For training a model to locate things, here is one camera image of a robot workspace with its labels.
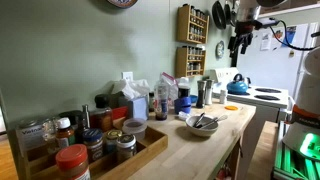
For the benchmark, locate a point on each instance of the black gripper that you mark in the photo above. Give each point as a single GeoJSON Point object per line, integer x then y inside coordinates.
{"type": "Point", "coordinates": [242, 32]}

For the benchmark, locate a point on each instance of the clear plastic container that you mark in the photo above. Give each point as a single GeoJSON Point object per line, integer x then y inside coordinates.
{"type": "Point", "coordinates": [135, 127]}

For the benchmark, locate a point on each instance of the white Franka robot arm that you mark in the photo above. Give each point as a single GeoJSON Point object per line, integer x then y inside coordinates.
{"type": "Point", "coordinates": [308, 100]}

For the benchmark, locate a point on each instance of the white paper note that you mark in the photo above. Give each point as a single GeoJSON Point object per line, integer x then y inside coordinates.
{"type": "Point", "coordinates": [265, 41]}

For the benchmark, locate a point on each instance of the hanging black frying pan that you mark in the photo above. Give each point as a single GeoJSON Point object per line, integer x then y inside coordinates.
{"type": "Point", "coordinates": [218, 15]}

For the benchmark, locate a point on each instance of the blue kettle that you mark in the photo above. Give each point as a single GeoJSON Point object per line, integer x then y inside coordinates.
{"type": "Point", "coordinates": [237, 87]}

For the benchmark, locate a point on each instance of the white refrigerator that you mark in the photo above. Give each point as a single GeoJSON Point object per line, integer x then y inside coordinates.
{"type": "Point", "coordinates": [273, 70]}

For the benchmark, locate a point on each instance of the blue paper note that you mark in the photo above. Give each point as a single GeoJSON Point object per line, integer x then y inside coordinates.
{"type": "Point", "coordinates": [289, 35]}

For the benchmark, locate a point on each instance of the small white shaker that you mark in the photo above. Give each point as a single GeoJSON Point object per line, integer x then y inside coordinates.
{"type": "Point", "coordinates": [223, 96]}

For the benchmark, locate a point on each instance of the wooden spice rack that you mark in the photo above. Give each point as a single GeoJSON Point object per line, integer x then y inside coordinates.
{"type": "Point", "coordinates": [181, 63]}
{"type": "Point", "coordinates": [182, 26]}

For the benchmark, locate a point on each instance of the dark pepper grinder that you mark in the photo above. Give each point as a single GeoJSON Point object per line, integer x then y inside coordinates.
{"type": "Point", "coordinates": [200, 95]}

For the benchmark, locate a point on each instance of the orange plastic lid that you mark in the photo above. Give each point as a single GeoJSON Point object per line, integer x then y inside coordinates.
{"type": "Point", "coordinates": [231, 108]}

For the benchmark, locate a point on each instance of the white stove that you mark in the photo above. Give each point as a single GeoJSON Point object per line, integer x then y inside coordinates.
{"type": "Point", "coordinates": [263, 103]}

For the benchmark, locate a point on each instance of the clear zip bag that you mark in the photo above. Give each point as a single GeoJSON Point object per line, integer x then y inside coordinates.
{"type": "Point", "coordinates": [172, 86]}

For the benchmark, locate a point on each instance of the metal whisk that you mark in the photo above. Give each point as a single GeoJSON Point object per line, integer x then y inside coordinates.
{"type": "Point", "coordinates": [216, 120]}

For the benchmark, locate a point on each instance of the blue bowl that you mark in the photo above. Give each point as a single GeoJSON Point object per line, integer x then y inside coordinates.
{"type": "Point", "coordinates": [182, 105]}

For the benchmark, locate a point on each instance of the black spoon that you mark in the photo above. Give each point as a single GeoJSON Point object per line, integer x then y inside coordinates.
{"type": "Point", "coordinates": [199, 119]}

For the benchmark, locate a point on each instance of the white ceramic bowl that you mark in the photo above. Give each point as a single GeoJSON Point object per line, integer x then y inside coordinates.
{"type": "Point", "coordinates": [201, 130]}

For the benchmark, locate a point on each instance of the clear bottle blue label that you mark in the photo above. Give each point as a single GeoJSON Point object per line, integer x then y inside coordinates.
{"type": "Point", "coordinates": [161, 100]}

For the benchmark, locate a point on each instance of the small black cap bottle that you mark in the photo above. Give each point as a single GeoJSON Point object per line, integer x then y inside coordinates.
{"type": "Point", "coordinates": [151, 101]}

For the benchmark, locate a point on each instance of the tissue box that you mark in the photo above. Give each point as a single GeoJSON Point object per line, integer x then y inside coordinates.
{"type": "Point", "coordinates": [138, 106]}

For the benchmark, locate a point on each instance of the metal robot stand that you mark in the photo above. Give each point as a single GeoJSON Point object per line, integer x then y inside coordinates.
{"type": "Point", "coordinates": [290, 163]}

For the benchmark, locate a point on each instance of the wooden tray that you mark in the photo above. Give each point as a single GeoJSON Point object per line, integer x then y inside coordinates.
{"type": "Point", "coordinates": [146, 143]}

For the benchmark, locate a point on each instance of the red box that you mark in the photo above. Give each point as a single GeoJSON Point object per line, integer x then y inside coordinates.
{"type": "Point", "coordinates": [119, 112]}

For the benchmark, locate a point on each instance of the white lid spice jar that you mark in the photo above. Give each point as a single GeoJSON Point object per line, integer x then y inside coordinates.
{"type": "Point", "coordinates": [126, 148]}

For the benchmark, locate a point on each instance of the black cap sauce bottle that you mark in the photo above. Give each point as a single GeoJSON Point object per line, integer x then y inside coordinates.
{"type": "Point", "coordinates": [101, 115]}

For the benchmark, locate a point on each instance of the gold lid jar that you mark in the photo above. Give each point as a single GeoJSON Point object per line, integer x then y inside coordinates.
{"type": "Point", "coordinates": [113, 140]}

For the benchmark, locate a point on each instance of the slim metal bottle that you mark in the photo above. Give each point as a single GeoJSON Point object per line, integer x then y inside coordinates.
{"type": "Point", "coordinates": [86, 115]}

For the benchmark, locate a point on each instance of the blue lid jar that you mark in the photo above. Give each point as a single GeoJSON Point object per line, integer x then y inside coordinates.
{"type": "Point", "coordinates": [93, 143]}

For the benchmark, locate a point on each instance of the black lid wide jar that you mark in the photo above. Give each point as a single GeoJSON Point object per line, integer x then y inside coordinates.
{"type": "Point", "coordinates": [70, 116]}

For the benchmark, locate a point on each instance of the white cap brown bottle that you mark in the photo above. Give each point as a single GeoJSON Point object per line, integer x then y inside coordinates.
{"type": "Point", "coordinates": [65, 133]}

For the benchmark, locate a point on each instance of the red lid peanut butter jar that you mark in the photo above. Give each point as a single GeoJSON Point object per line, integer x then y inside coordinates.
{"type": "Point", "coordinates": [72, 161]}

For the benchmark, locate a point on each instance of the clear glass jar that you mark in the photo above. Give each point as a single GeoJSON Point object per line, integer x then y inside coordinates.
{"type": "Point", "coordinates": [50, 129]}

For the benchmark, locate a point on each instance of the white printed box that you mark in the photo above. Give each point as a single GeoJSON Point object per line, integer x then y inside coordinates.
{"type": "Point", "coordinates": [30, 135]}

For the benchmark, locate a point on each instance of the small round wall clock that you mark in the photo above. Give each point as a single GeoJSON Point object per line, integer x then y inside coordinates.
{"type": "Point", "coordinates": [220, 49]}

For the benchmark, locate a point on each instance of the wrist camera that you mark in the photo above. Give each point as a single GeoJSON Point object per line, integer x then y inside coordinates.
{"type": "Point", "coordinates": [267, 22]}

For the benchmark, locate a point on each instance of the white wall shelf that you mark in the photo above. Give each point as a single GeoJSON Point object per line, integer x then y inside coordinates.
{"type": "Point", "coordinates": [290, 10]}

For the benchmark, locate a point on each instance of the white wall outlet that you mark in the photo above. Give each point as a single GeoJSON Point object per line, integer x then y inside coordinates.
{"type": "Point", "coordinates": [127, 76]}

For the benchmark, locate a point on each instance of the patterned decorative wall plate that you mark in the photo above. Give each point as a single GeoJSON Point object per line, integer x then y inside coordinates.
{"type": "Point", "coordinates": [121, 2]}

